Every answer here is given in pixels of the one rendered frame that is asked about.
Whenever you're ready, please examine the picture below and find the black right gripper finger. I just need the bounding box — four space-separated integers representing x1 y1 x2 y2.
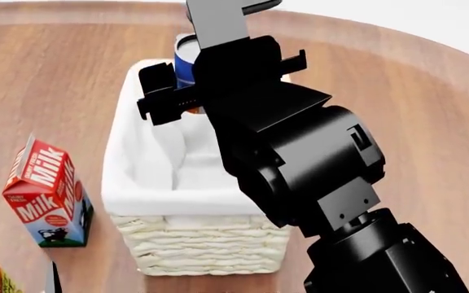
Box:
281 48 309 78
136 62 198 127

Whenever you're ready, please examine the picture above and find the blue white soup can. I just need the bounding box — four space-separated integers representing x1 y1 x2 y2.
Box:
173 33 208 116

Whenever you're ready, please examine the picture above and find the white cloth basket liner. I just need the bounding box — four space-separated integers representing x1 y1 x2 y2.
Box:
100 56 293 230

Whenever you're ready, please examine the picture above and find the white woven wicker basket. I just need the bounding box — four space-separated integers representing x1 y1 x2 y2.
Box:
109 212 293 278

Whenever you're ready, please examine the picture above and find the red white milk carton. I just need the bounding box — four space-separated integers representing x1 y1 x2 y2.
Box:
1 133 95 249

